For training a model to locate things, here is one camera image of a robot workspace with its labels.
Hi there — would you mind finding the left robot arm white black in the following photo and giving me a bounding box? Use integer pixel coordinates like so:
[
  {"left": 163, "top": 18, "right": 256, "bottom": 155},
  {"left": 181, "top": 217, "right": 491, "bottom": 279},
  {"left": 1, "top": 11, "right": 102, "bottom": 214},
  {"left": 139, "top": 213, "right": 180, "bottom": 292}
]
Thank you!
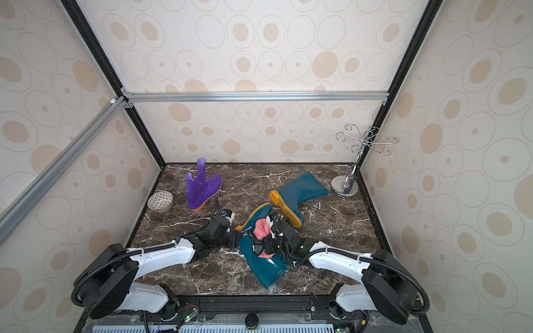
[{"left": 71, "top": 203, "right": 242, "bottom": 321}]

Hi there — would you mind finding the diagonal aluminium bar left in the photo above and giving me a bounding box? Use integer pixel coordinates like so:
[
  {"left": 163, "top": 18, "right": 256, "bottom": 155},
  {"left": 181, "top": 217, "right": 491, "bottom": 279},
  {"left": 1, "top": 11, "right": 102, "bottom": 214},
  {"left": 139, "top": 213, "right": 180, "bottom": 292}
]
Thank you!
[{"left": 1, "top": 96, "right": 126, "bottom": 243}]

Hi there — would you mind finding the horizontal aluminium bar back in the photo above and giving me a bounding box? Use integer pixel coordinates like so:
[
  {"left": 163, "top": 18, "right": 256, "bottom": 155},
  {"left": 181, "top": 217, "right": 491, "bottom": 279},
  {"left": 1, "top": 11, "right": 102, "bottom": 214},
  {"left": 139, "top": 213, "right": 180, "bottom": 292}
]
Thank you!
[{"left": 126, "top": 91, "right": 389, "bottom": 103}]

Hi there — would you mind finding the pink cloth black trim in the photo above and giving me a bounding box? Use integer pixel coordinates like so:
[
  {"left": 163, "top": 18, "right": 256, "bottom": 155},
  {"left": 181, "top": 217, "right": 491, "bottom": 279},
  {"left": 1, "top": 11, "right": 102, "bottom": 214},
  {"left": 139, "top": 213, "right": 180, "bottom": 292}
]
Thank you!
[{"left": 251, "top": 218, "right": 275, "bottom": 259}]

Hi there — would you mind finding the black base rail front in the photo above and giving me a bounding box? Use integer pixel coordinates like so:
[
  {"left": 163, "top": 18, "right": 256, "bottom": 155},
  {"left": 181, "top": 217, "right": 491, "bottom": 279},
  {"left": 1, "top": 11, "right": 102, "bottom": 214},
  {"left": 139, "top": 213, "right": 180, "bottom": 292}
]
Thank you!
[{"left": 74, "top": 294, "right": 431, "bottom": 332}]

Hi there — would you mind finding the chrome hook stand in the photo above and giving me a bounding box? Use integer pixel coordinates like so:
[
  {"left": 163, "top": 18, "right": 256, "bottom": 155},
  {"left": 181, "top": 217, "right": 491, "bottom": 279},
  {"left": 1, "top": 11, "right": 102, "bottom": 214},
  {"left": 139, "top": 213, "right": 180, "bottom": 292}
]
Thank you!
[{"left": 331, "top": 123, "right": 399, "bottom": 198}]

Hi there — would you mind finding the purple rubber boot yellow sole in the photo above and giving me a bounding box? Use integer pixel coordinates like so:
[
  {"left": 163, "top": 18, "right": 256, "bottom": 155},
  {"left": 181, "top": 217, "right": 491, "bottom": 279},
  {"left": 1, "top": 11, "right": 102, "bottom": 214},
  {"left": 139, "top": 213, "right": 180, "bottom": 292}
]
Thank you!
[{"left": 185, "top": 158, "right": 222, "bottom": 212}]

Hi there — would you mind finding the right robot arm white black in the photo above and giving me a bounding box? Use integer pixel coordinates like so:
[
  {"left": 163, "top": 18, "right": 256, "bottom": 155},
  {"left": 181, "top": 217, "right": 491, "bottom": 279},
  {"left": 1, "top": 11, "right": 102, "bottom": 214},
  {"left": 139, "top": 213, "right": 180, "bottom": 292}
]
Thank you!
[{"left": 241, "top": 213, "right": 430, "bottom": 325}]

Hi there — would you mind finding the teal rubber boot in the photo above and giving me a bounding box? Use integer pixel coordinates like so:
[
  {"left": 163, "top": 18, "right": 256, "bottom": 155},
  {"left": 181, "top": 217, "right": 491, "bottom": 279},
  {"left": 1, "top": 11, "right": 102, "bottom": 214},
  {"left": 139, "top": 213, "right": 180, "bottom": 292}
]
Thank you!
[
  {"left": 269, "top": 172, "right": 328, "bottom": 228},
  {"left": 236, "top": 203, "right": 287, "bottom": 289}
]

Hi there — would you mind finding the patterned white bowl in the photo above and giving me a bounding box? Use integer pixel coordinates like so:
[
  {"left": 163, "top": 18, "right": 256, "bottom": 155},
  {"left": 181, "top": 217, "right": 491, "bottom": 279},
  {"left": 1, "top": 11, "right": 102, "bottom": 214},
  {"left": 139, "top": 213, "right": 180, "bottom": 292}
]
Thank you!
[{"left": 147, "top": 191, "right": 174, "bottom": 213}]

